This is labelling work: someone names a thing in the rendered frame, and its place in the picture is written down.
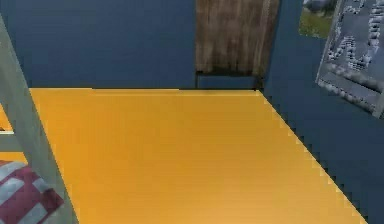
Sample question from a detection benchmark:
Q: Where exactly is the grey green furniture frame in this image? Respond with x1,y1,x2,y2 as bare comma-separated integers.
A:
0,14,80,224

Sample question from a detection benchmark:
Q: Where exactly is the red and white checked cloth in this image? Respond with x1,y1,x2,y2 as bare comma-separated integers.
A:
0,159,65,224

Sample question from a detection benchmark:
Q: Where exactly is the brown wooden cupboard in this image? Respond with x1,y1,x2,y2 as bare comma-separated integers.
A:
194,0,281,90

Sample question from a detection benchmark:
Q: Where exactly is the green landscape wall picture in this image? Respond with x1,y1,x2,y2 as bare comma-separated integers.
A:
298,0,339,40

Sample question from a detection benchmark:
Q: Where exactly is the grey framed wall picture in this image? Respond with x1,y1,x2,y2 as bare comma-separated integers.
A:
315,0,384,120

